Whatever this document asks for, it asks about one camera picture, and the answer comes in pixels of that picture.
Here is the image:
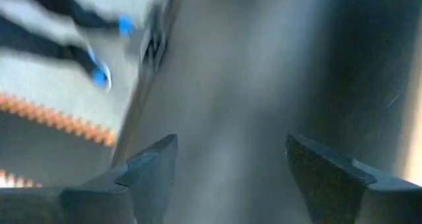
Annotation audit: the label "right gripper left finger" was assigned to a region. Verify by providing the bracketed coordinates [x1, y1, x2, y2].
[0, 134, 179, 224]

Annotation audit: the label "black chair base blue casters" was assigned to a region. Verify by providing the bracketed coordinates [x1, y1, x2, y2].
[0, 0, 135, 92]

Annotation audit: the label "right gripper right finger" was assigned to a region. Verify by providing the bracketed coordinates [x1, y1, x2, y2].
[285, 134, 422, 224]

